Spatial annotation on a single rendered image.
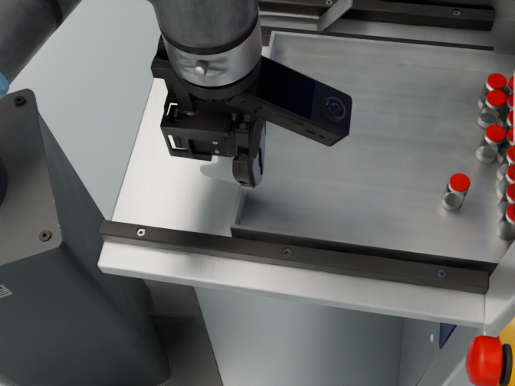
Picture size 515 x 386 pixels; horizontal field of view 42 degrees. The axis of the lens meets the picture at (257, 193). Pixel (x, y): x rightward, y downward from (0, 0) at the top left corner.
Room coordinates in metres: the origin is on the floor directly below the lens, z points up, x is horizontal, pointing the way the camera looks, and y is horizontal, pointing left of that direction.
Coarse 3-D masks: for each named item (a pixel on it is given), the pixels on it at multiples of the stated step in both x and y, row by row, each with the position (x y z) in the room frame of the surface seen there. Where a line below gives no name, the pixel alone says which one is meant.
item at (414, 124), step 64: (320, 64) 0.51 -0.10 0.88; (384, 64) 0.49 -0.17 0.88; (448, 64) 0.48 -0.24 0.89; (512, 64) 0.46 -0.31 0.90; (384, 128) 0.41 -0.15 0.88; (448, 128) 0.39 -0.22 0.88; (256, 192) 0.35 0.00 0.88; (320, 192) 0.34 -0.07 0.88; (384, 192) 0.33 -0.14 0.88; (384, 256) 0.25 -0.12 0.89; (448, 256) 0.23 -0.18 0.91
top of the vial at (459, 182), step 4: (452, 176) 0.31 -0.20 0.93; (456, 176) 0.31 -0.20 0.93; (460, 176) 0.31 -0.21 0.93; (464, 176) 0.31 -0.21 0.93; (452, 180) 0.31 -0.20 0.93; (456, 180) 0.30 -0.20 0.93; (460, 180) 0.30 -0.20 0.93; (464, 180) 0.30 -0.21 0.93; (468, 180) 0.30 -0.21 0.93; (452, 184) 0.30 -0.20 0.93; (456, 184) 0.30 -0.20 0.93; (460, 184) 0.30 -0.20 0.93; (464, 184) 0.30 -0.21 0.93; (468, 184) 0.30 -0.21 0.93; (452, 188) 0.30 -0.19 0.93; (456, 188) 0.30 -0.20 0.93; (460, 188) 0.29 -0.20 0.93; (464, 188) 0.29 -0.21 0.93
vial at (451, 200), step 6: (450, 186) 0.30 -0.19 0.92; (444, 192) 0.30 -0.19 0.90; (450, 192) 0.30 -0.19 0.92; (456, 192) 0.29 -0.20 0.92; (462, 192) 0.29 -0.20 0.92; (444, 198) 0.30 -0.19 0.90; (450, 198) 0.29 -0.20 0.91; (456, 198) 0.29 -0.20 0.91; (462, 198) 0.29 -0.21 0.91; (444, 204) 0.30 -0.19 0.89; (450, 204) 0.29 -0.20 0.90; (456, 204) 0.29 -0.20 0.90; (450, 210) 0.29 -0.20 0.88; (456, 210) 0.29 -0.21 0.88
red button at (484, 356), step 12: (480, 336) 0.13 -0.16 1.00; (468, 348) 0.12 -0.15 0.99; (480, 348) 0.12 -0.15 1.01; (492, 348) 0.11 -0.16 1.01; (468, 360) 0.11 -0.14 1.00; (480, 360) 0.11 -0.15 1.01; (492, 360) 0.11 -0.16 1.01; (468, 372) 0.10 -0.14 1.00; (480, 372) 0.10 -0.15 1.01; (492, 372) 0.10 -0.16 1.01; (480, 384) 0.09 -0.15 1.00; (492, 384) 0.09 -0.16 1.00
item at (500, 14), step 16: (384, 0) 0.58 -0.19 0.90; (400, 0) 0.58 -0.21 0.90; (416, 0) 0.57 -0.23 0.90; (432, 0) 0.56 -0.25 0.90; (448, 0) 0.56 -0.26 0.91; (464, 0) 0.55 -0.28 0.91; (480, 0) 0.55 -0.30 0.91; (496, 0) 0.54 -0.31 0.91; (512, 0) 0.54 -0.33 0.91; (496, 16) 0.54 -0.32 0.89; (512, 16) 0.53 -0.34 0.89
